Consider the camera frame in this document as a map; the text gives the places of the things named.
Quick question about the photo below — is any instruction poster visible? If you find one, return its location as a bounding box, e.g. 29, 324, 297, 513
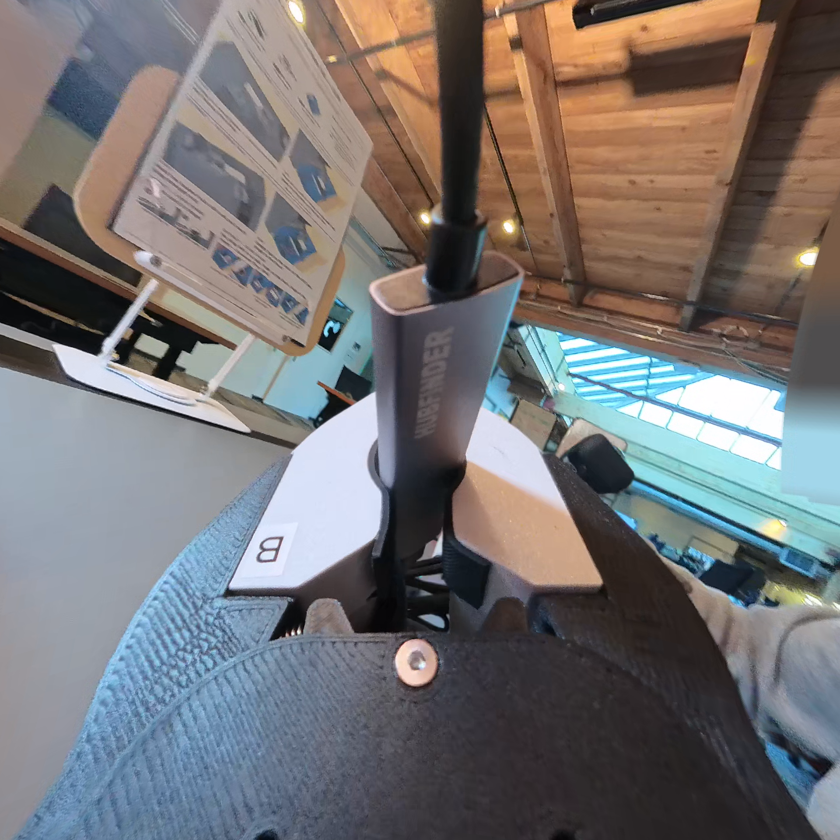
112, 0, 374, 345

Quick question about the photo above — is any wooden backing board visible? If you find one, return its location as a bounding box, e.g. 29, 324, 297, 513
73, 66, 347, 357

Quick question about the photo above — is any white poster stand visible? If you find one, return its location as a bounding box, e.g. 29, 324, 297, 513
52, 249, 252, 434

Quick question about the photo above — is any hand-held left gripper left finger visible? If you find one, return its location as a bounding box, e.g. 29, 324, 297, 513
228, 399, 395, 631

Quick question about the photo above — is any grey usb hub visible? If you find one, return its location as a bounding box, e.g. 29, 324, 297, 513
367, 249, 526, 559

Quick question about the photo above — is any black wall sign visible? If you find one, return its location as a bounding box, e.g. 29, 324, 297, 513
318, 298, 354, 353

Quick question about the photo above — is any person's right forearm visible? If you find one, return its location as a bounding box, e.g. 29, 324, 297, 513
663, 561, 840, 840

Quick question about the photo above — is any black-legged wooden desk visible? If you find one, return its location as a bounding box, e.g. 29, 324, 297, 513
0, 220, 237, 383

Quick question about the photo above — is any glass skylight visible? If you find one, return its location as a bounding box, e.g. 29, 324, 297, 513
558, 331, 785, 470

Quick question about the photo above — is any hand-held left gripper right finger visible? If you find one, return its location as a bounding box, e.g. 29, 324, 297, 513
443, 407, 605, 610

